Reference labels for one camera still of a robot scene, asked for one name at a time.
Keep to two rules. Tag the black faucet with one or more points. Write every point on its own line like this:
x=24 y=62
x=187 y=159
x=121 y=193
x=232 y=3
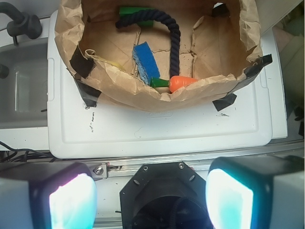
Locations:
x=22 y=23

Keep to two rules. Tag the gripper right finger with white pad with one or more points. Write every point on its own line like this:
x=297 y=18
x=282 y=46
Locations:
x=256 y=192

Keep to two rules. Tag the blue sponge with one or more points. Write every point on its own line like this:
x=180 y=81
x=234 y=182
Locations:
x=145 y=61

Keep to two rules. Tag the orange toy carrot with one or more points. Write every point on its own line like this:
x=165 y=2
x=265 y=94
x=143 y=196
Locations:
x=173 y=84

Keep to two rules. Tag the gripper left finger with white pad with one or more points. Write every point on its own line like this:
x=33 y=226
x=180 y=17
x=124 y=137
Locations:
x=42 y=195

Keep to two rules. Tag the aluminium rail frame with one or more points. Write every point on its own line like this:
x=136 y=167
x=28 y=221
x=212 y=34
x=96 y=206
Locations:
x=200 y=162

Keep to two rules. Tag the brown paper bag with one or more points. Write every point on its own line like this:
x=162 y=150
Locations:
x=220 y=39

